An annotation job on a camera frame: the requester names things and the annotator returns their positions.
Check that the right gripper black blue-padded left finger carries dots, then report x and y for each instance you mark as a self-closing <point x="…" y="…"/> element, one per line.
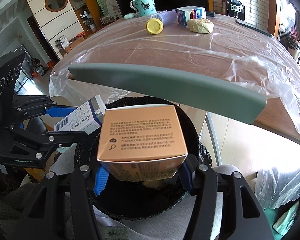
<point x="44" y="214"/>

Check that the black smartphone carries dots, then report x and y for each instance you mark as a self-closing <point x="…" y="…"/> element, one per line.
<point x="252" y="27"/>

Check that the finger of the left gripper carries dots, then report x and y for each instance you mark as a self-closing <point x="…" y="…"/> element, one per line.
<point x="37" y="146"/>
<point x="30" y="106"/>

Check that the teal patterned mug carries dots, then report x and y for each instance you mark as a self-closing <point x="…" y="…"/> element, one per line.
<point x="143" y="7"/>

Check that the black coffee machine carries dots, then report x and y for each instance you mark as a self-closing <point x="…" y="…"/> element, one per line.
<point x="234" y="8"/>

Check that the grey-green chair backrest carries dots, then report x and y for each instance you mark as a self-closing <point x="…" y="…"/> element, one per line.
<point x="196" y="90"/>

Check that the round wooden wall mirror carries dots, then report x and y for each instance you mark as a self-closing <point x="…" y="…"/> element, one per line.
<point x="55" y="5"/>

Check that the orange cardboard box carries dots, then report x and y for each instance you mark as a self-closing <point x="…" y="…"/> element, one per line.
<point x="141" y="143"/>

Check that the white blue medicine box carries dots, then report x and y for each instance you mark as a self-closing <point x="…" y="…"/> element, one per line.
<point x="87" y="118"/>

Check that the yellow plastic cap bottle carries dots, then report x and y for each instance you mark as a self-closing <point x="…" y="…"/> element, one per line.
<point x="154" y="26"/>

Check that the small white oval case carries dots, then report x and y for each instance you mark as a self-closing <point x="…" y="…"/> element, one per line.
<point x="129" y="15"/>

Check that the small wooden side table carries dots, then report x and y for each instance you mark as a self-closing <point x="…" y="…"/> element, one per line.
<point x="74" y="42"/>

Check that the beige glove wad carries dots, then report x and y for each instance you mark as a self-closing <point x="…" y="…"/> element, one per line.
<point x="202" y="25"/>

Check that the white blue naproxen box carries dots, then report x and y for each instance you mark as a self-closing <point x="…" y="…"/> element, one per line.
<point x="187" y="13"/>

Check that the clear plastic bag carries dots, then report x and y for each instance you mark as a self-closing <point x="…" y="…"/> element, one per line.
<point x="278" y="185"/>

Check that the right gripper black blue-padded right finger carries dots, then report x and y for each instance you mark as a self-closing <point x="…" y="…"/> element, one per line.
<point x="242" y="216"/>

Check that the lavender blister pack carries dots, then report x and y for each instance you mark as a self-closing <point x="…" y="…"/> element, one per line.
<point x="166" y="17"/>

